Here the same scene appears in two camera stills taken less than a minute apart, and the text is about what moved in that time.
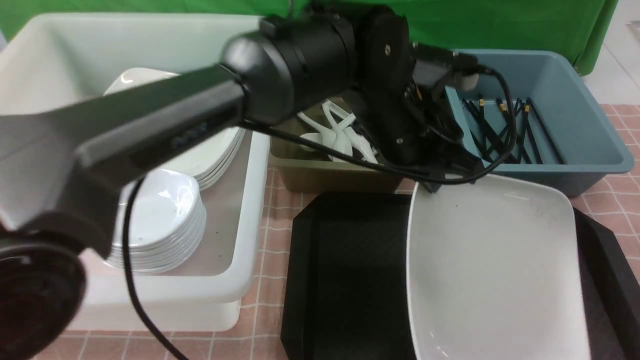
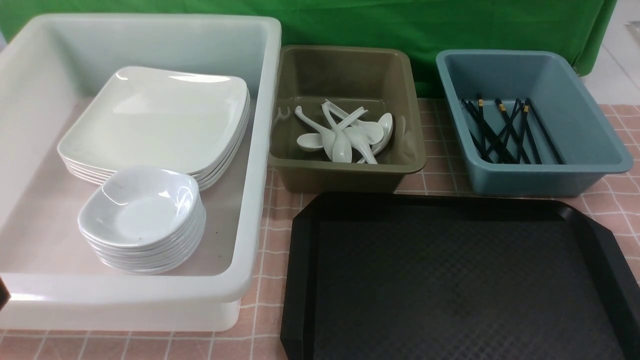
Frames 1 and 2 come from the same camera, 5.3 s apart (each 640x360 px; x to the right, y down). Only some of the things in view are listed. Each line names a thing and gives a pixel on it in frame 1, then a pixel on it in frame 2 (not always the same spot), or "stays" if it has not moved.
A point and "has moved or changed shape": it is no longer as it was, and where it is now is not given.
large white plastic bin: x=49 y=58 stays
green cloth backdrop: x=581 y=26 stays
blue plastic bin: x=564 y=141 stays
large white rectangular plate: x=493 y=271 has moved or changed shape
